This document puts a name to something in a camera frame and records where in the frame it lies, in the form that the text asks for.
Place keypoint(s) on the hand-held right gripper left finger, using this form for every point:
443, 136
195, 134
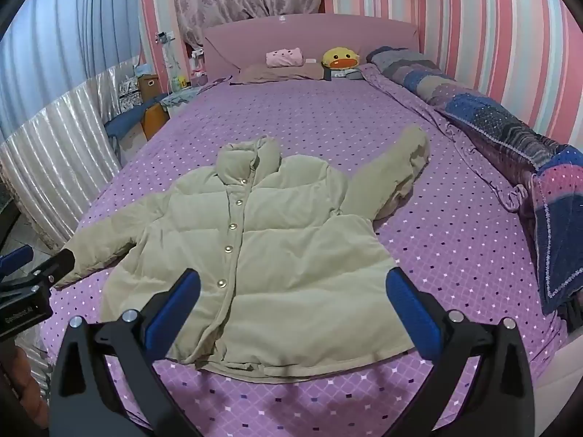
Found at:
175, 309

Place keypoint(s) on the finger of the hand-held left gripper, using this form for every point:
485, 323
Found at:
16, 259
57, 266

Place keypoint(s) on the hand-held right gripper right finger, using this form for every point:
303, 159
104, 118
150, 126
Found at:
410, 309

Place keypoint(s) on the beige puffer jacket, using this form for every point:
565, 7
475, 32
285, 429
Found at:
282, 246

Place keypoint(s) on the person's left forearm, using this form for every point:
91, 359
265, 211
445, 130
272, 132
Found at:
13, 378

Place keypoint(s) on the purple dotted bed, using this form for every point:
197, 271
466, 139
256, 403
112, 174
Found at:
432, 246

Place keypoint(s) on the silver pleated curtain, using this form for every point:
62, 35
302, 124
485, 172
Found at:
54, 154

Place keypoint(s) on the blue cloth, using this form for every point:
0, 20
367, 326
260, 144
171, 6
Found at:
123, 123

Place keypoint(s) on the orange box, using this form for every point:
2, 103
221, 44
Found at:
155, 120

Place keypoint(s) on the white patterned bag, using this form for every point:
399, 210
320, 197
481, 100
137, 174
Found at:
130, 93

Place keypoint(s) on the cardboard box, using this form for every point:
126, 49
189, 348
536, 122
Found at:
148, 86

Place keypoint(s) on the patchwork quilt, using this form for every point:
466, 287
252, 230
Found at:
492, 123

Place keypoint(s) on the yellow bottle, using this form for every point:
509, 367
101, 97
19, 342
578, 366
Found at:
178, 84

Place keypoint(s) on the blue pleated curtain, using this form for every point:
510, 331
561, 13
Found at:
59, 32

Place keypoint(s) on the grey white cushion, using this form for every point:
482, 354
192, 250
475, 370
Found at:
348, 74

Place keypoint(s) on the brown pillow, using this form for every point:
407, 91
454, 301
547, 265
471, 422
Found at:
273, 75

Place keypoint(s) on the yellow duck plush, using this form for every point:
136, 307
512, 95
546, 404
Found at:
340, 58

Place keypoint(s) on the pink plush pillow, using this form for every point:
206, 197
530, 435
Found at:
284, 57

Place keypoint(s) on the pink headboard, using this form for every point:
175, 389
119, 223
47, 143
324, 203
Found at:
319, 36

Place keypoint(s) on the wall socket with plugs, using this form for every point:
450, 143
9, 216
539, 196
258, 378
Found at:
164, 38

